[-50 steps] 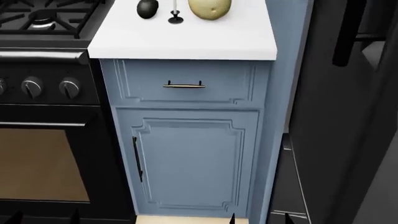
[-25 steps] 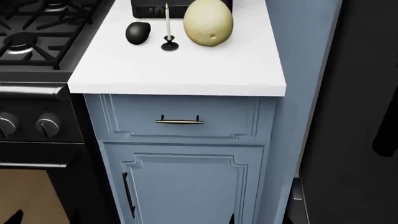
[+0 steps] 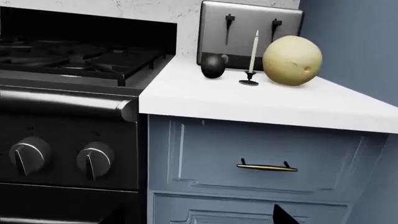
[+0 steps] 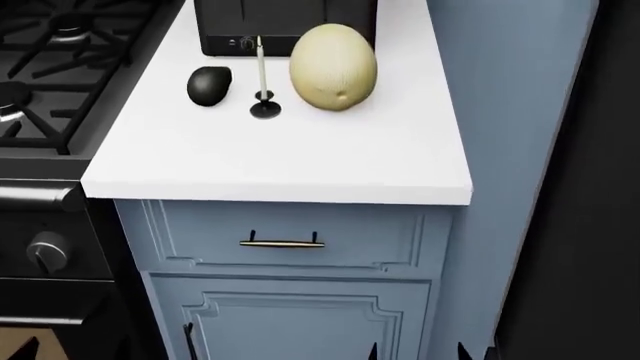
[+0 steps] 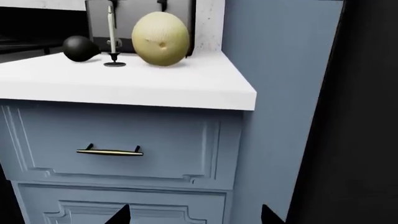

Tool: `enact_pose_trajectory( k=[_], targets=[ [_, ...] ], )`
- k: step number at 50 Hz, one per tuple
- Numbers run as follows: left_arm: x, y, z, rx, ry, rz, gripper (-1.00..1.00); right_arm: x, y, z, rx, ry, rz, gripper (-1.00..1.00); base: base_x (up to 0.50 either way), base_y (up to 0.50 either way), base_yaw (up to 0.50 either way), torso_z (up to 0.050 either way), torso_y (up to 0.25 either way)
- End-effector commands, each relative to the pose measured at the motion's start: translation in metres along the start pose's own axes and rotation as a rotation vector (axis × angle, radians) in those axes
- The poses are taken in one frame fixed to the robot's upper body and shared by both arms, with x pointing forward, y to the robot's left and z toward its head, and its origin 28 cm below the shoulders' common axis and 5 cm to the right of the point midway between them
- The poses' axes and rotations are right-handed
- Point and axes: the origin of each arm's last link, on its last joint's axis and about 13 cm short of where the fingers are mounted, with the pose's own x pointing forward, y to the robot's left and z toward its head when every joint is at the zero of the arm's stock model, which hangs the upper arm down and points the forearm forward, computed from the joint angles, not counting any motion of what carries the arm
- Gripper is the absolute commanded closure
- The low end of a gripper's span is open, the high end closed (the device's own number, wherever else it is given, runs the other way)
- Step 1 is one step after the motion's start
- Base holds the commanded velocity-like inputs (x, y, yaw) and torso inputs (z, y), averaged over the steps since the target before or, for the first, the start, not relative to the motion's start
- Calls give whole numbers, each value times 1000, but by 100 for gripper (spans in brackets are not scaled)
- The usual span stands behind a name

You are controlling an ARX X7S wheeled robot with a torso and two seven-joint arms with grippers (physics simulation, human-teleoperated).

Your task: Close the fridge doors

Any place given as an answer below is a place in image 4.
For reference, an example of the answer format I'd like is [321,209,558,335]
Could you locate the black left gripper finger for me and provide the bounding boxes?
[8,335,42,360]

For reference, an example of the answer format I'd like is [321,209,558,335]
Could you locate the black fridge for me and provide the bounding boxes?
[493,0,640,360]

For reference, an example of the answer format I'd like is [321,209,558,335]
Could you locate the blue kitchen cabinet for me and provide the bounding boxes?
[113,0,601,360]

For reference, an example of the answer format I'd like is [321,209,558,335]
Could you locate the blue cabinet door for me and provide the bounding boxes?
[148,271,434,360]

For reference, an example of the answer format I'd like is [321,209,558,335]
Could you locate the grey stove knob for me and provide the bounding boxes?
[25,230,72,276]

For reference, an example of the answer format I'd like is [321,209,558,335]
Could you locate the black gas stove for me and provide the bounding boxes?
[0,0,187,360]

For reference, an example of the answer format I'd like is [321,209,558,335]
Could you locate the blue cabinet drawer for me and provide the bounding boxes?
[141,199,432,272]

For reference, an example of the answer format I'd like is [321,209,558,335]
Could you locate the round gas burner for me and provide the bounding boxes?
[0,80,36,125]
[42,12,99,45]

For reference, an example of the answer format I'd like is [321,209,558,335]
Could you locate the black cast iron grate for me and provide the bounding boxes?
[0,0,174,157]

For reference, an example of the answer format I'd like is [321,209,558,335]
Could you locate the pale yellow melon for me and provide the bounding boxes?
[289,22,379,113]

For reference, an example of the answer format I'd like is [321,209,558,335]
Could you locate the white taper candle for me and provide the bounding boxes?
[255,35,268,101]

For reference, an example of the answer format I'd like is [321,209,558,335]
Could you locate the dark green avocado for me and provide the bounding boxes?
[186,66,234,108]

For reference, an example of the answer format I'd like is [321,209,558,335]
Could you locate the black toaster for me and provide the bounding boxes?
[193,0,379,60]

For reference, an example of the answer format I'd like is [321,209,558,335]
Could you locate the brass drawer handle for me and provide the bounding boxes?
[238,229,327,249]

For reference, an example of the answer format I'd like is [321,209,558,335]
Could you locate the black oven handle bar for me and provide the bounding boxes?
[0,179,87,214]

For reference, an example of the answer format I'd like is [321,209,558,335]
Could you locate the black cabinet door handle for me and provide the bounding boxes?
[182,321,199,360]

